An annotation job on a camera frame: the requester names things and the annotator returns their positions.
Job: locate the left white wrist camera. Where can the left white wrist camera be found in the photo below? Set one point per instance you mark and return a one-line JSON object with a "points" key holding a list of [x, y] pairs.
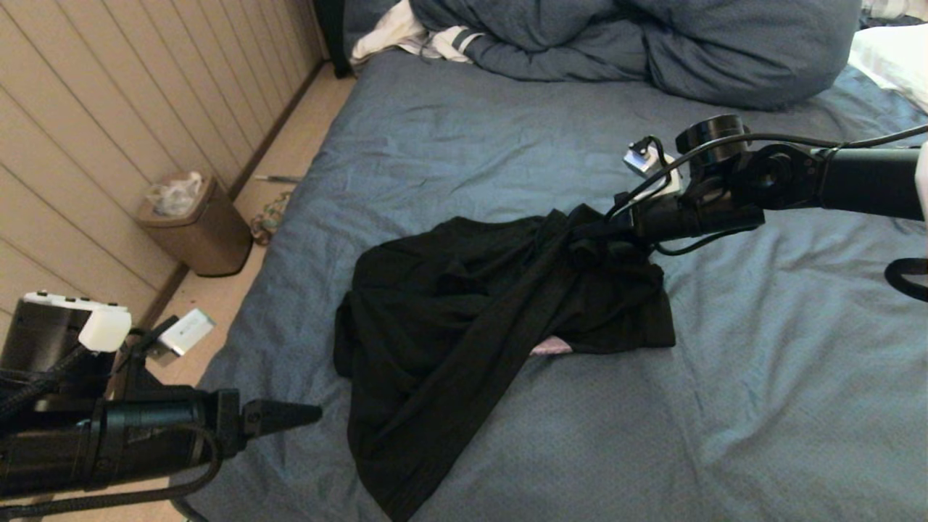
{"points": [[185, 333]]}

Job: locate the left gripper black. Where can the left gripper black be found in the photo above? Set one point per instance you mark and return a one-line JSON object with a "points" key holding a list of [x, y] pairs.
{"points": [[152, 435]]}

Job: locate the black bed headboard post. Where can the black bed headboard post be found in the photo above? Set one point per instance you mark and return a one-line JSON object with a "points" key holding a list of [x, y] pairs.
{"points": [[332, 36]]}

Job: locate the white striped garment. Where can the white striped garment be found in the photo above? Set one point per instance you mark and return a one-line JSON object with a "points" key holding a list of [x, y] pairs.
{"points": [[391, 36]]}

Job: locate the multicolour patterned cloth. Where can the multicolour patterned cloth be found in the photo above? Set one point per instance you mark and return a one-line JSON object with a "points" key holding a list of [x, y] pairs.
{"points": [[267, 220]]}

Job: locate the brown trash bin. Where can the brown trash bin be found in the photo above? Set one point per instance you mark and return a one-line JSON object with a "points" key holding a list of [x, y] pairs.
{"points": [[210, 239]]}

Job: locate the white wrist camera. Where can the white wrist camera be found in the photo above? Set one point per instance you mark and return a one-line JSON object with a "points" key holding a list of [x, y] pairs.
{"points": [[185, 333], [649, 163]]}

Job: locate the white pillow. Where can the white pillow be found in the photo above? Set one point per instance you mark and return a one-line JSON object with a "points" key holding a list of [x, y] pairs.
{"points": [[895, 61]]}

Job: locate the black printed t-shirt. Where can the black printed t-shirt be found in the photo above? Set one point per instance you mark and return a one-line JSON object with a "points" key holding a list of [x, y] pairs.
{"points": [[449, 312]]}

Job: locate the blue crumpled duvet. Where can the blue crumpled duvet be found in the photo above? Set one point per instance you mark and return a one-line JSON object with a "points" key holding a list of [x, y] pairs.
{"points": [[689, 51]]}

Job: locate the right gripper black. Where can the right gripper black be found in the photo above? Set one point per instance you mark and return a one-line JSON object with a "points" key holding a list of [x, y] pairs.
{"points": [[689, 217]]}

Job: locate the blue bed sheet mattress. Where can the blue bed sheet mattress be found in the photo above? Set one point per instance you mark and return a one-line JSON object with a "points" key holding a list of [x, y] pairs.
{"points": [[725, 362]]}

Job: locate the thin grey stick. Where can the thin grey stick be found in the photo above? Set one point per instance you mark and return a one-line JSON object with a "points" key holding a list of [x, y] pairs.
{"points": [[279, 179]]}

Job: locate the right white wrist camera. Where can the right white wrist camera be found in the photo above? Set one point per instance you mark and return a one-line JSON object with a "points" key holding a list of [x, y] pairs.
{"points": [[649, 163]]}

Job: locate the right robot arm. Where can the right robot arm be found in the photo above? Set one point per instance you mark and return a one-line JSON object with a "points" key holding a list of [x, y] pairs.
{"points": [[855, 181]]}

